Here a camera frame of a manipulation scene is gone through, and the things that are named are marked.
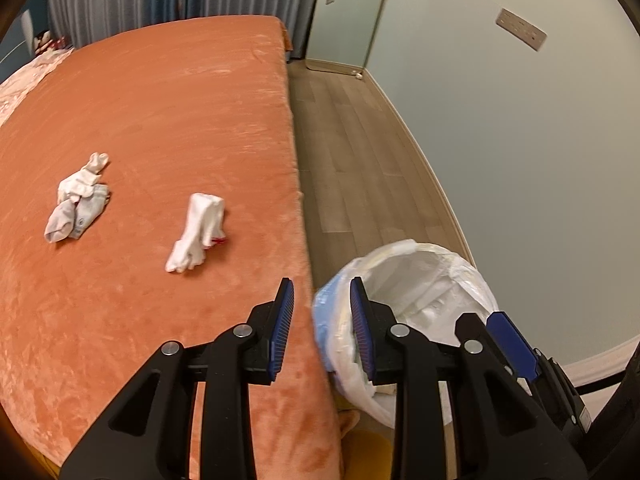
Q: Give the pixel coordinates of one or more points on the grey sock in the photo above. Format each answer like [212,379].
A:
[75,217]

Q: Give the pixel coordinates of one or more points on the orange plush bed blanket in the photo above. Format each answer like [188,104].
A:
[150,110]

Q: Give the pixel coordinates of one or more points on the plain white sock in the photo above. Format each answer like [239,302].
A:
[77,182]

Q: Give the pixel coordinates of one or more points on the small plush toy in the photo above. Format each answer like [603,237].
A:
[47,42]

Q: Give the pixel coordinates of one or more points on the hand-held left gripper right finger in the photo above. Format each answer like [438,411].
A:
[362,332]

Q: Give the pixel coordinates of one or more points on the bronze wall switch panel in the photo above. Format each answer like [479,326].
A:
[521,29]

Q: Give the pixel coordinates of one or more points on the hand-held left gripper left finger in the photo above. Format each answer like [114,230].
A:
[280,332]

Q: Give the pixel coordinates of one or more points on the teal headboard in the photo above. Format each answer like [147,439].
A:
[15,35]

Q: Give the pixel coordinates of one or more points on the white sock with red mark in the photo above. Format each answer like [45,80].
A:
[197,230]

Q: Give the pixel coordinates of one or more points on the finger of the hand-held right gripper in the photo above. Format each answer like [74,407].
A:
[512,347]

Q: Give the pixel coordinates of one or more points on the pink bedding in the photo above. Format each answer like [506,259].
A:
[25,80]

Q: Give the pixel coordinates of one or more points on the white furniture panel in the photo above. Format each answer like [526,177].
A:
[600,365]

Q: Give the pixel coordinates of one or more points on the white-lined waste bin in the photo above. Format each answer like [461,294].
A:
[430,285]

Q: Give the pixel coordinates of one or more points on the light blue plastic bag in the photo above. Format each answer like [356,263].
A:
[330,310]

